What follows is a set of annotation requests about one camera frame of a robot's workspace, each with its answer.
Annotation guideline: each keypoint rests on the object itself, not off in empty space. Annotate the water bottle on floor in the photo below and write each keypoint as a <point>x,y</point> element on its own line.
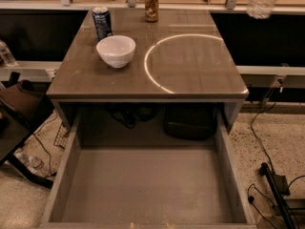
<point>35,164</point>

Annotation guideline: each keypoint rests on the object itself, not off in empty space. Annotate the white ceramic bowl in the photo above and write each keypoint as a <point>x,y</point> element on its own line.
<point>117,50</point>

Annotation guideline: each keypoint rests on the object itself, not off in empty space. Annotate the black stand base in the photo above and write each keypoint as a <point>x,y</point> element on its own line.
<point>288,208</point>

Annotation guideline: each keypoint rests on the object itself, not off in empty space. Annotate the brown gold soda can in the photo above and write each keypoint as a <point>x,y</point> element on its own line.
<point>151,10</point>

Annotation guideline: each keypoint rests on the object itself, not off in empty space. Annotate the clear plastic water bottle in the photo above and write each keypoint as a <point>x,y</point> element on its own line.
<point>260,9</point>

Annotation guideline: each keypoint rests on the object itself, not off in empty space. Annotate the dark brown chair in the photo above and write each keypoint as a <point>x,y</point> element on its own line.
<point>23,111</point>

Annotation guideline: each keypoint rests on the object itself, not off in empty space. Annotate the open grey drawer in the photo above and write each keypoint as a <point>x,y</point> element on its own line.
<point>111,177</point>

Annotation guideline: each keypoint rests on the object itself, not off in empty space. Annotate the water bottle on left shelf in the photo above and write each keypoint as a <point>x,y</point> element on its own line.
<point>6,55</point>

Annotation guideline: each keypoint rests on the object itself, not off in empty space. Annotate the wire mesh basket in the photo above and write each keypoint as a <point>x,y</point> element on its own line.
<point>61,137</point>

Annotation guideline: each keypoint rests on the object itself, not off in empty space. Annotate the blue soda can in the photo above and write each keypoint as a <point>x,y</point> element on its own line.
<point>102,21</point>

